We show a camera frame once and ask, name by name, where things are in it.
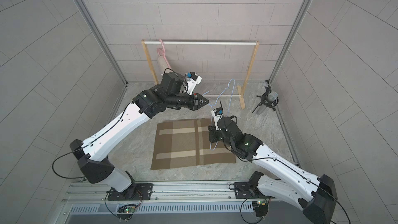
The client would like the brown plaid scarf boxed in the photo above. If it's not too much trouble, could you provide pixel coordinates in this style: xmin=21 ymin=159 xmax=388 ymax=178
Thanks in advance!
xmin=151 ymin=118 xmax=236 ymax=170

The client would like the beige wool scarf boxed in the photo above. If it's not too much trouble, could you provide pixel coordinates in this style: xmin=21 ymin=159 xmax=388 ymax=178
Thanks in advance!
xmin=157 ymin=56 xmax=170 ymax=75

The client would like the pink plastic hanger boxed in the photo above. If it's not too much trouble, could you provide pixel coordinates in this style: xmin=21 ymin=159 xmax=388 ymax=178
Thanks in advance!
xmin=157 ymin=38 xmax=167 ymax=62

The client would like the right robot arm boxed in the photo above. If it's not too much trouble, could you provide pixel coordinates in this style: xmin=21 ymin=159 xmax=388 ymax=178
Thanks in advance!
xmin=208 ymin=107 xmax=340 ymax=224

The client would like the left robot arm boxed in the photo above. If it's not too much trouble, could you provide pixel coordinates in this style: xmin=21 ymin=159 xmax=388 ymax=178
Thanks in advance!
xmin=69 ymin=68 xmax=209 ymax=193

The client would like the wooden clothes rack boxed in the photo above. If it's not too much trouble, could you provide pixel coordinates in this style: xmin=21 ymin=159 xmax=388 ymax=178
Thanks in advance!
xmin=142 ymin=40 xmax=260 ymax=109

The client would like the right circuit board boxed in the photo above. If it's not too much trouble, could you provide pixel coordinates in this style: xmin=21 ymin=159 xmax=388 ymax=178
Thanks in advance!
xmin=252 ymin=201 xmax=269 ymax=219

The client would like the circuit board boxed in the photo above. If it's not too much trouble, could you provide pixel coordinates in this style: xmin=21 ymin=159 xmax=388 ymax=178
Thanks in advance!
xmin=252 ymin=201 xmax=269 ymax=219
xmin=117 ymin=204 xmax=137 ymax=215

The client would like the left circuit board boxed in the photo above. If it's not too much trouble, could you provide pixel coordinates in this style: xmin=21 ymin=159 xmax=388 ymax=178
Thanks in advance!
xmin=117 ymin=204 xmax=137 ymax=215

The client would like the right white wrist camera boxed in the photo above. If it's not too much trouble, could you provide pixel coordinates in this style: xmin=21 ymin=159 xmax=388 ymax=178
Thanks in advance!
xmin=211 ymin=107 xmax=223 ymax=130

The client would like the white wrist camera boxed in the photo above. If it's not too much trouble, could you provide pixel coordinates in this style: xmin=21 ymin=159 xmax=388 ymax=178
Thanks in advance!
xmin=211 ymin=107 xmax=223 ymax=130
xmin=185 ymin=72 xmax=202 ymax=95

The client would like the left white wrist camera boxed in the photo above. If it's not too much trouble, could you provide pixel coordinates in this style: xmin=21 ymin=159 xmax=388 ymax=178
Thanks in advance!
xmin=185 ymin=72 xmax=202 ymax=95

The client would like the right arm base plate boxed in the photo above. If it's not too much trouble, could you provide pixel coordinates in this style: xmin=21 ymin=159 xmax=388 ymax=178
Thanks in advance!
xmin=232 ymin=182 xmax=260 ymax=199

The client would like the aluminium mounting rail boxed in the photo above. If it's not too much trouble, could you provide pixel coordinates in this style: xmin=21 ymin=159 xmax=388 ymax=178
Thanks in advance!
xmin=60 ymin=178 xmax=322 ymax=206

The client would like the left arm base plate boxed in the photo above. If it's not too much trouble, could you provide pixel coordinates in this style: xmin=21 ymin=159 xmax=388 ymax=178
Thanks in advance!
xmin=107 ymin=183 xmax=154 ymax=201

